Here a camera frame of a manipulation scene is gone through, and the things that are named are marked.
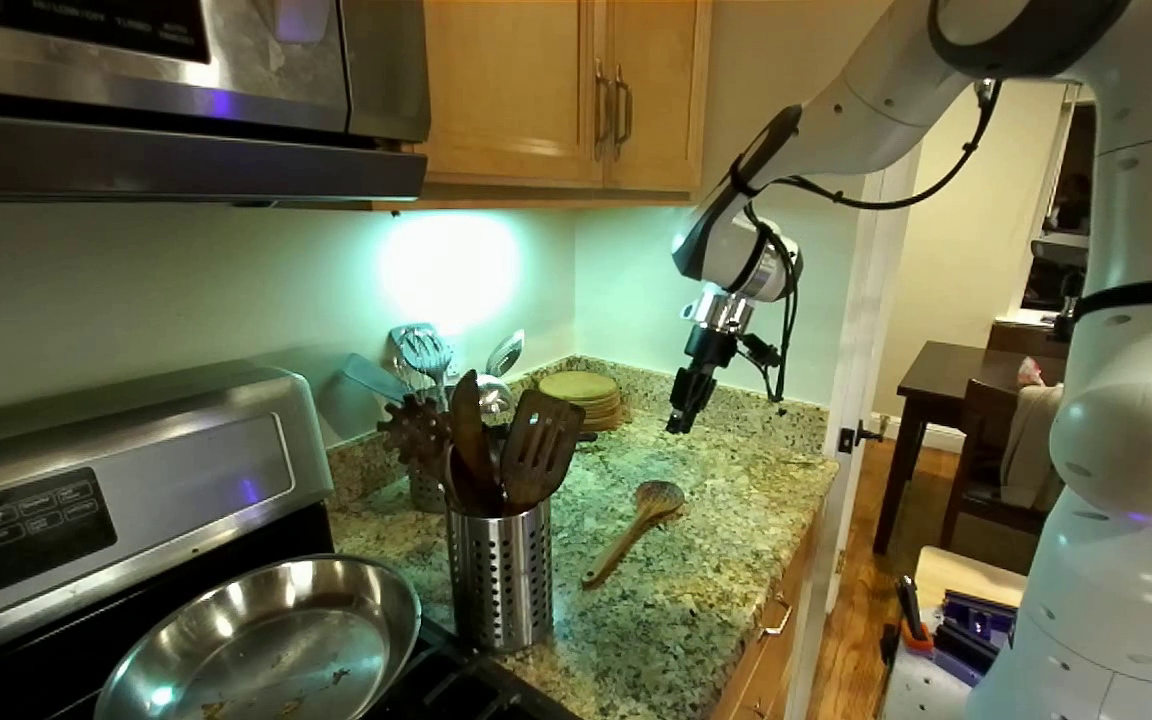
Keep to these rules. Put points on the perforated metal utensil container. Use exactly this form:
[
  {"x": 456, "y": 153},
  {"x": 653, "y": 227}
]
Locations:
[{"x": 500, "y": 578}]

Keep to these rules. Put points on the dark wooden side table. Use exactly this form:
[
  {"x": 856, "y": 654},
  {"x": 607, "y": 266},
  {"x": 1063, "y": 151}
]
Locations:
[{"x": 974, "y": 394}]

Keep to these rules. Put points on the perforated wooden spoon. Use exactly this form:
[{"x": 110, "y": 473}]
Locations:
[{"x": 653, "y": 507}]

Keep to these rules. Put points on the wooden upper cabinet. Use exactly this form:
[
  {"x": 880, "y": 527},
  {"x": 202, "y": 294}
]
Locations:
[{"x": 566, "y": 96}]

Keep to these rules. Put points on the slotted wooden spatula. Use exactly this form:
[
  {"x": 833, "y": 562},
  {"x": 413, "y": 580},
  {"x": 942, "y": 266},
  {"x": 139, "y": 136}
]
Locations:
[{"x": 537, "y": 445}]

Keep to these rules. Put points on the stainless steel gas stove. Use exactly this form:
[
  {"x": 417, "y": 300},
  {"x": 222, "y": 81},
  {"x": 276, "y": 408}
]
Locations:
[{"x": 124, "y": 502}]

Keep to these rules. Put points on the stainless steel microwave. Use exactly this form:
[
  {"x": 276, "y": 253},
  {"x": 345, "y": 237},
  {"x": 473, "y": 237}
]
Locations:
[{"x": 222, "y": 102}]

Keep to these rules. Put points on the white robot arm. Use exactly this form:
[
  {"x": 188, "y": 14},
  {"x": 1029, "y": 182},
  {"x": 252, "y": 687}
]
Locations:
[{"x": 1081, "y": 640}]

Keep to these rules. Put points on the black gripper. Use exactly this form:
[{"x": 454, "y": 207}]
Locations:
[{"x": 712, "y": 333}]

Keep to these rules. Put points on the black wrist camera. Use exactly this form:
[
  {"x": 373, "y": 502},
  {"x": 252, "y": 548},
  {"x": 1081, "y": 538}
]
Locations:
[{"x": 763, "y": 354}]

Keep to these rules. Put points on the blue slotted turner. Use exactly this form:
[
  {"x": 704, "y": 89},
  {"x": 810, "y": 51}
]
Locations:
[{"x": 420, "y": 350}]

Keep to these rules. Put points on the steel frying pan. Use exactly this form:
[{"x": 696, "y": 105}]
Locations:
[{"x": 312, "y": 636}]

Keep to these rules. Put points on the wooden base cabinet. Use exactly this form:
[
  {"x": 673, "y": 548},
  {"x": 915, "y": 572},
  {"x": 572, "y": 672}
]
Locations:
[{"x": 767, "y": 666}]

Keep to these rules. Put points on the dark wooden spatula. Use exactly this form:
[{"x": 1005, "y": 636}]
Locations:
[{"x": 473, "y": 454}]

